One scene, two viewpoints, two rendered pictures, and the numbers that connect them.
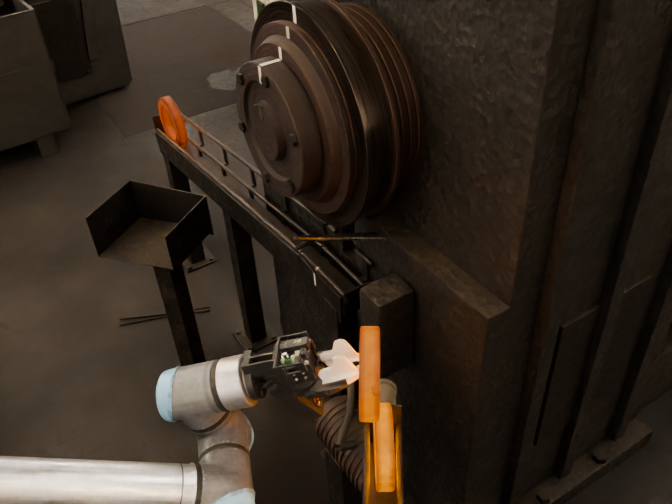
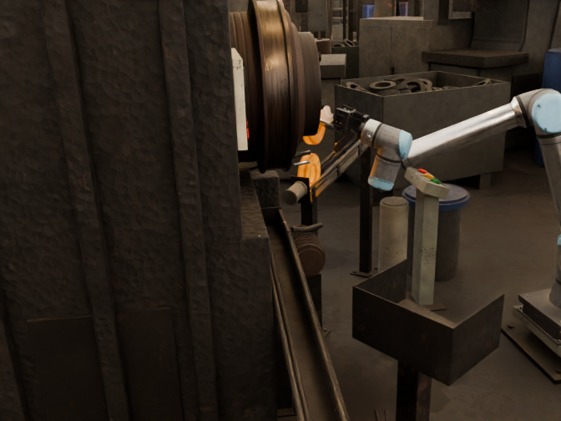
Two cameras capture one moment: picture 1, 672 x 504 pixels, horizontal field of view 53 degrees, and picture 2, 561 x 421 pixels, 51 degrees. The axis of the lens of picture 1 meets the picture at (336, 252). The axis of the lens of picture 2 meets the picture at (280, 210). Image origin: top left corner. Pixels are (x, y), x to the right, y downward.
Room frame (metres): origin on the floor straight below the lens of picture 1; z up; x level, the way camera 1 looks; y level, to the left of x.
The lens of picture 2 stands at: (2.76, 0.70, 1.35)
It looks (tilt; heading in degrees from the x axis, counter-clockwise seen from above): 20 degrees down; 204
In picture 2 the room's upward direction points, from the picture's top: 2 degrees counter-clockwise
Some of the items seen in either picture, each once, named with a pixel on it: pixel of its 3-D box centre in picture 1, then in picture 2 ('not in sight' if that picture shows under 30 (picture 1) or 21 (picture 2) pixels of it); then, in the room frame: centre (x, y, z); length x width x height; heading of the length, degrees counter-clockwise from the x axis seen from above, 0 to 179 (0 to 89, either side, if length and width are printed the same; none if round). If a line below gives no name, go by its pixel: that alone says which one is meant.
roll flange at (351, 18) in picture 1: (349, 104); (240, 88); (1.32, -0.05, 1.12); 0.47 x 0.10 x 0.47; 30
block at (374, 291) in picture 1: (388, 327); (263, 207); (1.08, -0.11, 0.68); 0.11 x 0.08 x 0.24; 120
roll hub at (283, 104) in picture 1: (275, 129); (305, 85); (1.23, 0.11, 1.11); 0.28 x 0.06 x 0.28; 30
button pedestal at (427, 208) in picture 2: not in sight; (425, 240); (0.32, 0.31, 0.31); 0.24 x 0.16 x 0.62; 30
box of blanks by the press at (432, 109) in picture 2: not in sight; (411, 130); (-1.49, -0.11, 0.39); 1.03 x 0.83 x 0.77; 135
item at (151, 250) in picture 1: (172, 301); (419, 420); (1.56, 0.52, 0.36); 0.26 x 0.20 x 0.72; 65
